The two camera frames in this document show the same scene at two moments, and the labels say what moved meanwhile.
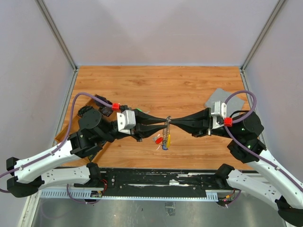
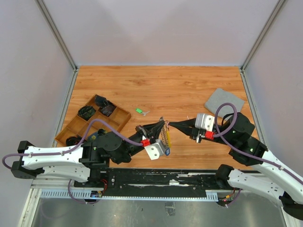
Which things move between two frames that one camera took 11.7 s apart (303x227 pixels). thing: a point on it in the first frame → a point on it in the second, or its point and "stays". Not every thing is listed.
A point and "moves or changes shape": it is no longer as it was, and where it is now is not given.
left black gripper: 142,129 → 150,131
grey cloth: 235,104 stays
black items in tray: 105,109 stays
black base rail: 157,183 stays
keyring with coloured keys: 166,135 moves or changes shape
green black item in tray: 82,110 stays
